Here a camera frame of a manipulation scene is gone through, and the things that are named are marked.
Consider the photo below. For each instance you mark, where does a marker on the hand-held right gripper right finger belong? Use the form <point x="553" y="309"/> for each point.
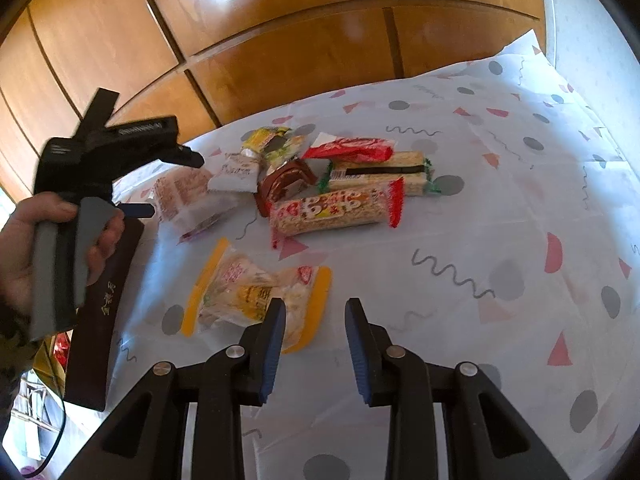
<point x="356" y="347"/>

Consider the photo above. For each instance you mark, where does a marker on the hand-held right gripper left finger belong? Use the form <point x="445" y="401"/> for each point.
<point x="272" y="345"/>

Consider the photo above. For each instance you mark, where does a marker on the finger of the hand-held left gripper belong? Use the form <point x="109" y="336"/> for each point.
<point x="185" y="156"/>
<point x="136" y="209"/>

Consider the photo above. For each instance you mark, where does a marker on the clear pink cracker packet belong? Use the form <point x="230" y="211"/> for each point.
<point x="180" y="195"/>

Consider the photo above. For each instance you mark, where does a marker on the small white snack packet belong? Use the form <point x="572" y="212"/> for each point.
<point x="232" y="172"/>

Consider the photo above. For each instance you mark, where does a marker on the yellow-edged rice cracker packet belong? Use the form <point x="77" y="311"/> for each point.
<point x="240" y="285"/>

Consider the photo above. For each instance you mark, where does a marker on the yellow green snack packet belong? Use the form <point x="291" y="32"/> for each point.
<point x="260" y="139"/>

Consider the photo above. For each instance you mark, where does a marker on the brown chocolate snack packet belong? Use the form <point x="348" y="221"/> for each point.
<point x="280" y="182"/>

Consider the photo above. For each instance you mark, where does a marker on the dark brown box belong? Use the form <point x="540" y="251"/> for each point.
<point x="100" y="320"/>

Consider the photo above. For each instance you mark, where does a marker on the red-ended puffed rice bar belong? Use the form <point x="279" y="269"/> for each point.
<point x="325" y="210"/>

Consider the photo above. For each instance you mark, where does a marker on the red snack wrapper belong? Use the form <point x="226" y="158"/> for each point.
<point x="350" y="147"/>

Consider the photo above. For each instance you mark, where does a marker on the green-edged rice bar packet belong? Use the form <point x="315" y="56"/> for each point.
<point x="412" y="183"/>

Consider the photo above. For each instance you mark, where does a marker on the person's left forearm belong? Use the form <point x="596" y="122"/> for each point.
<point x="11" y="360"/>

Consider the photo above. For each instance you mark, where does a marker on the person's left hand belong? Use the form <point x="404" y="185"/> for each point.
<point x="20" y="250"/>

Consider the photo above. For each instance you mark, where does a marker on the wooden wardrobe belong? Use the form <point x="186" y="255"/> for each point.
<point x="250" y="35"/>

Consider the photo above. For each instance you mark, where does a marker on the white patterned tablecloth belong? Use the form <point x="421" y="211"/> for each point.
<point x="450" y="240"/>

